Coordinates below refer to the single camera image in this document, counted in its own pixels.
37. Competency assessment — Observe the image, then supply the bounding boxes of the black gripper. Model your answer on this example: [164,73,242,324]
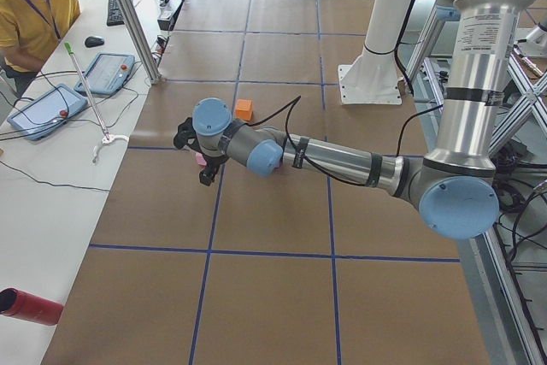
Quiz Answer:
[199,152,226,185]

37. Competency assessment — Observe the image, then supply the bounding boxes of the orange foam block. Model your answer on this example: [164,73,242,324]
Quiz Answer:
[235,99,253,121]

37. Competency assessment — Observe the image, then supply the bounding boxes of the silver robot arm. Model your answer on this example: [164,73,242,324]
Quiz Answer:
[174,0,535,239]

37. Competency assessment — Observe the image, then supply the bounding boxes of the pink foam block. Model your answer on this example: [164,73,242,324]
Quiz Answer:
[195,152,207,167]

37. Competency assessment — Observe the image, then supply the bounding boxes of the reacher grabber stick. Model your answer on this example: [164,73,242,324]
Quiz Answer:
[63,42,129,164]

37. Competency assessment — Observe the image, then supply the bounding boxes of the brown paper table cover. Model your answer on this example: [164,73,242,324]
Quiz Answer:
[40,0,492,365]

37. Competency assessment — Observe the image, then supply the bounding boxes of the far blue teach pendant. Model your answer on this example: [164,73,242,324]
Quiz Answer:
[84,52,136,97]

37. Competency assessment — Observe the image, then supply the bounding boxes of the blue teach pendant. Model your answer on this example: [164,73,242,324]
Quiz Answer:
[7,84,87,141]
[84,52,136,97]

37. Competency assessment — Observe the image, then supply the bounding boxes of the near blue teach pendant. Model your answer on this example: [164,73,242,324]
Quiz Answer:
[7,84,87,141]

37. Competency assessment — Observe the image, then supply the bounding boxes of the black computer mouse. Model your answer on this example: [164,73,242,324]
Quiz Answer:
[84,36,104,48]

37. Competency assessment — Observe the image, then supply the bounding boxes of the black keyboard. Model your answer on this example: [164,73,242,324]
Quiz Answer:
[106,0,125,26]

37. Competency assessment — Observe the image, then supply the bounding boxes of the blue tape grid lines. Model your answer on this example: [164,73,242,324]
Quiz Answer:
[89,0,461,365]

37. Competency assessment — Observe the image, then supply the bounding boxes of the red cylinder bottle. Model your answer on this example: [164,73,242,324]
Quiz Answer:
[1,288,64,326]

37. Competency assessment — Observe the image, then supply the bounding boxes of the person in yellow shirt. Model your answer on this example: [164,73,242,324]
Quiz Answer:
[1,0,80,97]

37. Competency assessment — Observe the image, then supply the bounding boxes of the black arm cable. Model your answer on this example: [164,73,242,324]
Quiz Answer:
[247,0,445,185]

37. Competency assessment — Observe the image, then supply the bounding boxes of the aluminium frame post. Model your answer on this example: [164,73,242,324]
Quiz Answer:
[117,0,162,85]

